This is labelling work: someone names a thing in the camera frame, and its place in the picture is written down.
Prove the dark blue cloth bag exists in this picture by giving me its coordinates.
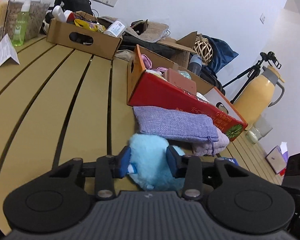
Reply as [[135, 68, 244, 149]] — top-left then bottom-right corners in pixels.
[[202, 35, 238, 74]]

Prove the iridescent plastic bag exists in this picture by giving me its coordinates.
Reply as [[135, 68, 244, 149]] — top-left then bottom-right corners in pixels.
[[178, 70, 191, 80]]

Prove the yellow thermos jug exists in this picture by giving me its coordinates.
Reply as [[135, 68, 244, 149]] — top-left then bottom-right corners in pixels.
[[233, 65, 285, 130]]

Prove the pink sponge block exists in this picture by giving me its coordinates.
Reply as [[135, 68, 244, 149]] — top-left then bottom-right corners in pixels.
[[164, 68, 197, 95]]

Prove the woven rattan ball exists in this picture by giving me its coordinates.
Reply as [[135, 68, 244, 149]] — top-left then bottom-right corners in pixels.
[[193, 34, 213, 66]]

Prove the brown cardboard box with handle hole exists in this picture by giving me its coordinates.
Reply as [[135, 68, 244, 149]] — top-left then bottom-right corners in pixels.
[[47, 6, 122, 60]]

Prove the blue handkerchief tissue pack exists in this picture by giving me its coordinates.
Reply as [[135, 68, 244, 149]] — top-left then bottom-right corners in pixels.
[[219, 157, 239, 166]]

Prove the white wall switch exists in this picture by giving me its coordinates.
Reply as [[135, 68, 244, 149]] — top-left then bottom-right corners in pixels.
[[260, 14, 266, 24]]

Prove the red cardboard fruit box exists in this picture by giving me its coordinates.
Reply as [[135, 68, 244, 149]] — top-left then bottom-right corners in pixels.
[[127, 46, 248, 141]]

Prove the glass candle jar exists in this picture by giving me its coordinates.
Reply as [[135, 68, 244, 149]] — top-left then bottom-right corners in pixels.
[[245, 115, 273, 144]]

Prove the lilac fleece cloth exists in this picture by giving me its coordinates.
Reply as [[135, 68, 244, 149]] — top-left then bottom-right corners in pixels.
[[192, 127, 230, 157]]

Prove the open brown cardboard box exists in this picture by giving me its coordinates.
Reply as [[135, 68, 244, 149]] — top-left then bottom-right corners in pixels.
[[120, 19, 198, 69]]

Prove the black camera tripod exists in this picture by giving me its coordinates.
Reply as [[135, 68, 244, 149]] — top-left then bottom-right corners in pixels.
[[223, 51, 282, 104]]

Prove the light blue plush toy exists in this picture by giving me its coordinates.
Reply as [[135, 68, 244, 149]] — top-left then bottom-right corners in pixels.
[[127, 133, 185, 191]]

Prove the crumpled white paper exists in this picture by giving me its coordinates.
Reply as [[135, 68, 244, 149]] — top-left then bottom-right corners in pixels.
[[0, 34, 20, 66]]

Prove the blue water bottle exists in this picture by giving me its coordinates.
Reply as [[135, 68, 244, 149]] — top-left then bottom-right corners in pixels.
[[187, 54, 202, 76]]

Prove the green spray bottle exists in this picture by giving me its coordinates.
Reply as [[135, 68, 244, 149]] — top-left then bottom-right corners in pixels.
[[12, 0, 31, 47]]

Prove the purple tissue box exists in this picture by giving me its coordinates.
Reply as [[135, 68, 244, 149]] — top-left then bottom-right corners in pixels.
[[266, 142, 289, 176]]

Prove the purple knitted pouch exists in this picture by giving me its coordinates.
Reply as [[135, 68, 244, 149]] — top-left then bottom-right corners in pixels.
[[133, 106, 218, 142]]

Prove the black suitcase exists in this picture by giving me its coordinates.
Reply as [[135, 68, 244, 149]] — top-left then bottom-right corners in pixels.
[[200, 67, 225, 95]]

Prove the clear cereal container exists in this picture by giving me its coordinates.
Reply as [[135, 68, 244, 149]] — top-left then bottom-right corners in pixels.
[[4, 0, 51, 46]]

